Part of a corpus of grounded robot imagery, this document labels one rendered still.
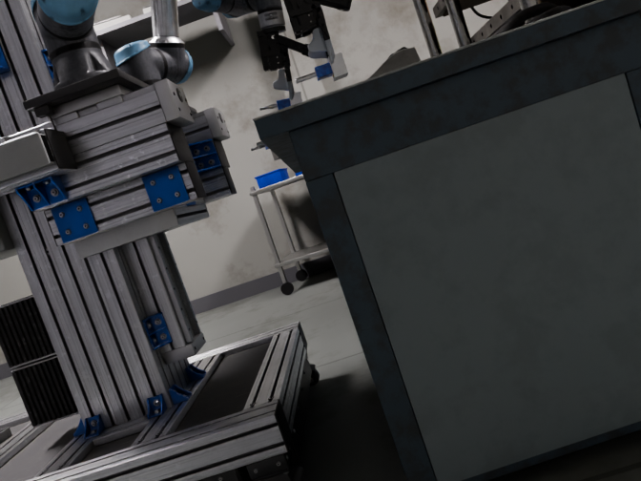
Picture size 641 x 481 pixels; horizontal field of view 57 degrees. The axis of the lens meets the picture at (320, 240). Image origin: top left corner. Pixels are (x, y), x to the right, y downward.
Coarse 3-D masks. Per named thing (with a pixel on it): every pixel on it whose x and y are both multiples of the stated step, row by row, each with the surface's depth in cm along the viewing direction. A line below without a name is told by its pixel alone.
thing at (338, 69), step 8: (328, 56) 147; (336, 56) 147; (328, 64) 147; (336, 64) 147; (344, 64) 147; (320, 72) 147; (328, 72) 147; (336, 72) 147; (344, 72) 147; (296, 80) 149; (304, 80) 149
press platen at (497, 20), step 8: (512, 0) 193; (504, 8) 202; (512, 8) 196; (520, 8) 190; (496, 16) 211; (504, 16) 204; (488, 24) 220; (496, 24) 213; (480, 32) 231; (488, 32) 223; (472, 40) 243
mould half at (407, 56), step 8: (408, 48) 159; (392, 56) 159; (400, 56) 159; (408, 56) 159; (416, 56) 159; (384, 64) 159; (392, 64) 159; (400, 64) 159; (408, 64) 159; (376, 72) 159; (384, 72) 159
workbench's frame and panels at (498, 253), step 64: (640, 0) 98; (448, 64) 98; (512, 64) 100; (576, 64) 100; (640, 64) 101; (320, 128) 101; (384, 128) 101; (448, 128) 101; (512, 128) 101; (576, 128) 102; (640, 128) 102; (320, 192) 102; (384, 192) 102; (448, 192) 102; (512, 192) 102; (576, 192) 102; (640, 192) 103; (384, 256) 103; (448, 256) 103; (512, 256) 103; (576, 256) 103; (640, 256) 104; (384, 320) 104; (448, 320) 104; (512, 320) 104; (576, 320) 104; (640, 320) 105; (384, 384) 105; (448, 384) 105; (512, 384) 105; (576, 384) 105; (640, 384) 106; (448, 448) 106; (512, 448) 106; (576, 448) 107
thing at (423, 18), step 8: (416, 0) 282; (424, 0) 283; (520, 0) 172; (528, 0) 170; (536, 0) 170; (416, 8) 284; (424, 8) 282; (424, 16) 283; (424, 24) 283; (432, 24) 284; (424, 32) 284; (432, 32) 283; (432, 40) 284; (432, 48) 284; (440, 48) 285; (432, 56) 285
